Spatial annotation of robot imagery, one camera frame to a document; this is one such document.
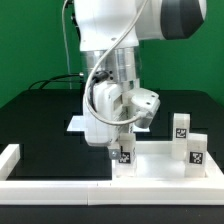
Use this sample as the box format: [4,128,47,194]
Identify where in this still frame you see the white U-shaped obstacle fence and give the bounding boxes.
[0,144,224,205]

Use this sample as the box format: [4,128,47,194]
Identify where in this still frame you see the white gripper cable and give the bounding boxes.
[83,0,150,127]

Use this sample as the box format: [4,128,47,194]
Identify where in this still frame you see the white hanging cable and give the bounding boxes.
[61,0,74,90]

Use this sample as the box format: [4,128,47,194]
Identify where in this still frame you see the black cable bundle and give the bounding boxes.
[27,73,84,91]

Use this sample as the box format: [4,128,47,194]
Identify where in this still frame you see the white square table top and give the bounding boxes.
[112,141,224,188]

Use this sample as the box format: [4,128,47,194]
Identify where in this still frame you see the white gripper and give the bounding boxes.
[83,81,160,160]

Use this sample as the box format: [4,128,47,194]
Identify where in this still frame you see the white AprilTag base plate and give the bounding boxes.
[67,115,150,132]

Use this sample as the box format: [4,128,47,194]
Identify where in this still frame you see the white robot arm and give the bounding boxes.
[74,0,207,160]

